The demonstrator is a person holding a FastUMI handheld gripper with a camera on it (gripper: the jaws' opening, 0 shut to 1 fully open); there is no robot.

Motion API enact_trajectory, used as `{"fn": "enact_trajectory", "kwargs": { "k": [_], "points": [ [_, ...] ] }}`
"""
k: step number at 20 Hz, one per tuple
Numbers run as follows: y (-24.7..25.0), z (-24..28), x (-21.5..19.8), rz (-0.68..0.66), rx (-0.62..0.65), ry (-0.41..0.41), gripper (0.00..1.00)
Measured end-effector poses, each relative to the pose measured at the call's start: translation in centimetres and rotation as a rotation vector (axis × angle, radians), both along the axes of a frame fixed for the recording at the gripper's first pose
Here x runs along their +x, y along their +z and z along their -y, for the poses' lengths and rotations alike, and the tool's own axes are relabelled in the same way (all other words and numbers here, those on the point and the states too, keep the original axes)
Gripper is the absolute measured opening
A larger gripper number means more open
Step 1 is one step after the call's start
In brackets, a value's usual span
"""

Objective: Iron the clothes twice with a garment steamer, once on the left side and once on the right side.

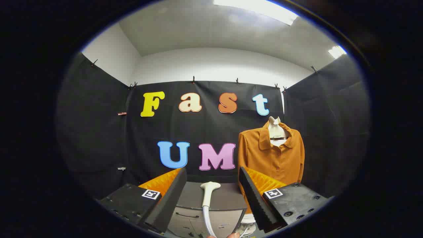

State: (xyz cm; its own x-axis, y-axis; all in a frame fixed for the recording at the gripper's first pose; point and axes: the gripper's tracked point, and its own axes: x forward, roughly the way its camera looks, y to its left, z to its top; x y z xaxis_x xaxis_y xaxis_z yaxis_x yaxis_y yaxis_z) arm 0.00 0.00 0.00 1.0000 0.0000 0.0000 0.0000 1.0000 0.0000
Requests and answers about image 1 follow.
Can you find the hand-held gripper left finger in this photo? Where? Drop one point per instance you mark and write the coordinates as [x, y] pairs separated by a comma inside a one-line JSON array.
[[167, 201]]

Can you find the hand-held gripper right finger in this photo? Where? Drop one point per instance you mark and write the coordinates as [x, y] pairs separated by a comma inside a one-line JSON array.
[[256, 201]]

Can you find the white garment steamer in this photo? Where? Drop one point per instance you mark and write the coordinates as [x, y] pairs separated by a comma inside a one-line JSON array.
[[208, 193]]

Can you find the orange button shirt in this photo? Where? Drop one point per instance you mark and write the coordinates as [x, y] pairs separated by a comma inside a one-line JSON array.
[[281, 162]]

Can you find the grey cabinet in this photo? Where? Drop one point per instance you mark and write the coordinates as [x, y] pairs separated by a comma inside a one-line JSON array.
[[218, 198]]

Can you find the white mannequin torso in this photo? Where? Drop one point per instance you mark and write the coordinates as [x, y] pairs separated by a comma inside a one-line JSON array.
[[276, 130]]

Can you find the black backdrop cloth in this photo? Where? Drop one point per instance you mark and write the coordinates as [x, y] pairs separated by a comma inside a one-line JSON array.
[[205, 132]]

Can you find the row of black clips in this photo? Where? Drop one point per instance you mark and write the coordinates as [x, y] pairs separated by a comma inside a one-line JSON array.
[[193, 79]]

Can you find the small ceiling light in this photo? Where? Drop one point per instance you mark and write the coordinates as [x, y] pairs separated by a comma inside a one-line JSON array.
[[336, 52]]

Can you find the long ceiling light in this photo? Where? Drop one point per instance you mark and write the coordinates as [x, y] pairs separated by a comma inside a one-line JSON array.
[[257, 9]]

